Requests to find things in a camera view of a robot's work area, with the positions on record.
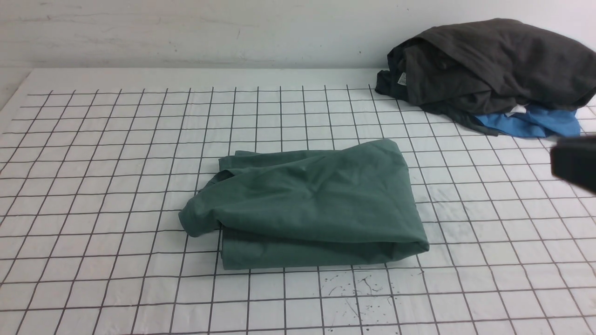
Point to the green long-sleeved shirt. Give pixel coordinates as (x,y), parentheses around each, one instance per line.
(310,208)

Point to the white grid-pattern table cloth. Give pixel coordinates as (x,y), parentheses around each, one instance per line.
(92,180)

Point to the blue crumpled garment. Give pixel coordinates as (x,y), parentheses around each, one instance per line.
(532,121)

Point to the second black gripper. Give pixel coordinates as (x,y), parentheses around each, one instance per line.
(574,161)

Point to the dark grey crumpled garment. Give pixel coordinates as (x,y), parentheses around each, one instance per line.
(487,68)

